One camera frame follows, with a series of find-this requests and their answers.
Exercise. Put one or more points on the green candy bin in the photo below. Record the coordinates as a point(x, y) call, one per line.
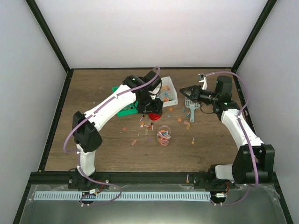
point(123, 109)

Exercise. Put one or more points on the pink popsicle candy on table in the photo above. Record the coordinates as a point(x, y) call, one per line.
point(187, 125)

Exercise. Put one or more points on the clear plastic cup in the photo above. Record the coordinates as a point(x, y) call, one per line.
point(164, 135)

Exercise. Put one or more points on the black frame post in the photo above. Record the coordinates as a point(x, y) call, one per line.
point(254, 32)
point(33, 6)

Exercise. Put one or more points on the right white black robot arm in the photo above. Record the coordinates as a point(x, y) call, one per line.
point(254, 161)

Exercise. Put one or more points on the white candy bin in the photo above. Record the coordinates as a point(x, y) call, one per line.
point(168, 93)

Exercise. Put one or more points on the black frame post right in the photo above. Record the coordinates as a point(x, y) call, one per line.
point(254, 32)

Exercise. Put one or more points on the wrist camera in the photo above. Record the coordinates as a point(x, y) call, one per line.
point(202, 81)
point(155, 93)

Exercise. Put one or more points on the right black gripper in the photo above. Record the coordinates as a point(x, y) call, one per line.
point(195, 94)

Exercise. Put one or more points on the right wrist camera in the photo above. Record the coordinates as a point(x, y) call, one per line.
point(202, 81)

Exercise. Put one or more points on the red round lid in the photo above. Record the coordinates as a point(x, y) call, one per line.
point(154, 117)

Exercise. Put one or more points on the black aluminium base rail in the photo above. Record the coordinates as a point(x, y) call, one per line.
point(200, 180)

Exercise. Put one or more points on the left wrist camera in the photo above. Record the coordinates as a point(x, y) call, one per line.
point(155, 93)

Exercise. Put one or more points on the black frame post left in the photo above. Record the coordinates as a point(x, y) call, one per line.
point(33, 6)

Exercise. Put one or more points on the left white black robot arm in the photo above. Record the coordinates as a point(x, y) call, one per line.
point(86, 126)

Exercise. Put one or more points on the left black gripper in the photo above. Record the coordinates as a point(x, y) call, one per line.
point(156, 108)

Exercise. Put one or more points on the light blue slotted cable duct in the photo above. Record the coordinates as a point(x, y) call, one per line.
point(124, 196)

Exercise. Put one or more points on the light blue slotted scoop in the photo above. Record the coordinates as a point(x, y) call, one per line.
point(192, 106)

